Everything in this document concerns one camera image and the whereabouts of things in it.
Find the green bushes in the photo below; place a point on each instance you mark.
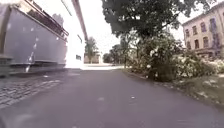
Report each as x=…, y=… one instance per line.
x=186, y=66

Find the low brown building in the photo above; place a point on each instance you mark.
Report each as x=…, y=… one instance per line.
x=94, y=59

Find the white building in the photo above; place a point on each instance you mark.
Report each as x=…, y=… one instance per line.
x=76, y=40

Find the grey panel wall with railing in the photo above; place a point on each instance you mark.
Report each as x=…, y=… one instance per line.
x=36, y=43

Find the grey cobblestone paving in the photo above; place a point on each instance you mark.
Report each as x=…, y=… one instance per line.
x=20, y=90

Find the grey asphalt road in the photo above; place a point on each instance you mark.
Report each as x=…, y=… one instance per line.
x=110, y=100

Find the round green tree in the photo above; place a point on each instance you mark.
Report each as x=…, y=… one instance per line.
x=90, y=46

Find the beige multi-storey building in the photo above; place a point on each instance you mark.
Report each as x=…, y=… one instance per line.
x=203, y=33

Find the group of dark trees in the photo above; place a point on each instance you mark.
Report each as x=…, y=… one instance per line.
x=114, y=56

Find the large dark tree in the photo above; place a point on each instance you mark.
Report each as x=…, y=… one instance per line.
x=146, y=16

